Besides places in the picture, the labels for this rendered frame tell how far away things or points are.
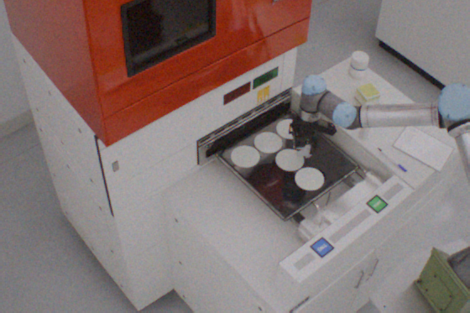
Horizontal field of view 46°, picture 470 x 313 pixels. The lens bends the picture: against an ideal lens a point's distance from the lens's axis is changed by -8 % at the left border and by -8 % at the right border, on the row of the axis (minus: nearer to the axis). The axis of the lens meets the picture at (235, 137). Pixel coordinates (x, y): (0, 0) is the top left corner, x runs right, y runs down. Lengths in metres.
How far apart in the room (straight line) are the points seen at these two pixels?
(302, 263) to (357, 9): 3.00
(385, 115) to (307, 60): 2.08
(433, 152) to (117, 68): 1.18
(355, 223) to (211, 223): 0.49
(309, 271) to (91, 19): 0.96
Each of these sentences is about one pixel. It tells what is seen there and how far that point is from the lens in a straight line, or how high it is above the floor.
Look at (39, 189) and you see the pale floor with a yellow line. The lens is 3.29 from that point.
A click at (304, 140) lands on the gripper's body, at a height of 1.03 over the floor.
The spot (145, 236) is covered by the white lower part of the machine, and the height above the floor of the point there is 0.61.
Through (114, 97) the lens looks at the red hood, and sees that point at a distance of 1.62.
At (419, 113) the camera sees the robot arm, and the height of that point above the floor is 1.24.
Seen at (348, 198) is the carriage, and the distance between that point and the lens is 2.07.
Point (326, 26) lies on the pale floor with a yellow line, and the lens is 4.29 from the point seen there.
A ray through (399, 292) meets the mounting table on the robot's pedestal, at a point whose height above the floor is 0.82.
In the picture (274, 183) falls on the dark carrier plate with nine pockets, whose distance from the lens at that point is 2.04.
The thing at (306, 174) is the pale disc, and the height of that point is 0.90.
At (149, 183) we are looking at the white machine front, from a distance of 2.05.
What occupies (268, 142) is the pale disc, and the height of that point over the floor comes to 0.90.
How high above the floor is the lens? 2.49
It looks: 47 degrees down
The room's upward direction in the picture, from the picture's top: 2 degrees clockwise
